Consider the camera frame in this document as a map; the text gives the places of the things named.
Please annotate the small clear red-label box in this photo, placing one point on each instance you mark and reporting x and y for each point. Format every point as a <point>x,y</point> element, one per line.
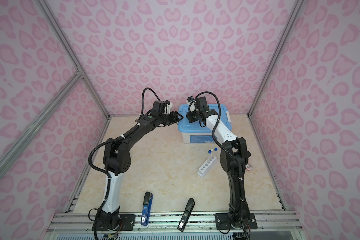
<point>248,167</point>

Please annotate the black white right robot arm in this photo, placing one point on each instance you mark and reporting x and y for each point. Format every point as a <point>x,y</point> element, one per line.
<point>234,157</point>

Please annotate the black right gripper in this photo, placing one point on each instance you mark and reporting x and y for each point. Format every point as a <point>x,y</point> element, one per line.
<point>189,115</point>

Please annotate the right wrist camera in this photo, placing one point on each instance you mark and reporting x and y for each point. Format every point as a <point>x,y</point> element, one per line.
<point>191,104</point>

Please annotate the aluminium corner frame post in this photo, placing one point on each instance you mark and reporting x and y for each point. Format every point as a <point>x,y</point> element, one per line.
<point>66,45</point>
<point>283,39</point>

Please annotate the blue black stapler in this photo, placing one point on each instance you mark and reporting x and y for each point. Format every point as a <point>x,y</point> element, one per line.
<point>147,204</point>

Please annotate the blue plastic bin lid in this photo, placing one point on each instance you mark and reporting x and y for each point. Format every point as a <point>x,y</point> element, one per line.
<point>184,126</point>

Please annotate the aluminium corner frame post right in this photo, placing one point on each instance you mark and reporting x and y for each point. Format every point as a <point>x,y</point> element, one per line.
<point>283,39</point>

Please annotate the white plastic storage bin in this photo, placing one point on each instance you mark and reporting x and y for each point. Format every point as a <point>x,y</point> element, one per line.
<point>197,138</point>

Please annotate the aluminium diagonal frame bar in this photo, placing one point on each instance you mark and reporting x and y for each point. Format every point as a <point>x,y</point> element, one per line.
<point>22,145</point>

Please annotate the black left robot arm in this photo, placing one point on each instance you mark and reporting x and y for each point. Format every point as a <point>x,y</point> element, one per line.
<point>113,158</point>

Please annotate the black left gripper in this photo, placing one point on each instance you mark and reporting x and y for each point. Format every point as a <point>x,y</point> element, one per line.
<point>175,118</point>

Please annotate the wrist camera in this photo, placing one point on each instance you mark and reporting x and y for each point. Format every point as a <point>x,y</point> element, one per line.
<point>168,107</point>
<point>191,104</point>

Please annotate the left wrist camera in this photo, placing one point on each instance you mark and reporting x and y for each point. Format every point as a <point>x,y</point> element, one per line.
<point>168,107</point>

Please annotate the white test tube rack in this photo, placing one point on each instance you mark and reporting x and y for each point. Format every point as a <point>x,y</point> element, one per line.
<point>206,166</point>

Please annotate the aluminium corner frame post left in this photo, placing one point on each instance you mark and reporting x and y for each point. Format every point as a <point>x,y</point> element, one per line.
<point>66,45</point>

